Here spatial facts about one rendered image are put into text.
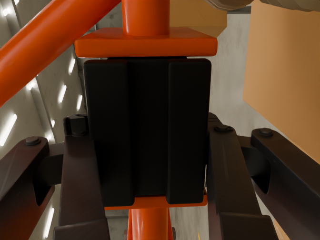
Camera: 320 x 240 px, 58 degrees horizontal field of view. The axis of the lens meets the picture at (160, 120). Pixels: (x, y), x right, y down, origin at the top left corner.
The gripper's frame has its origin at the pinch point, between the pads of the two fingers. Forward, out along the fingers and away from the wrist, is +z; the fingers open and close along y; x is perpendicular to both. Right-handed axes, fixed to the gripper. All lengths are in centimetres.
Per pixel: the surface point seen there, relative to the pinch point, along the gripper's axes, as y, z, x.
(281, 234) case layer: 54, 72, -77
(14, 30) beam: -372, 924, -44
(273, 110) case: 12.9, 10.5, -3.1
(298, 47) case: 12.8, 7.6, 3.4
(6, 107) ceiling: -386, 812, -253
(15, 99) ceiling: -385, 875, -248
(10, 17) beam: -371, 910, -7
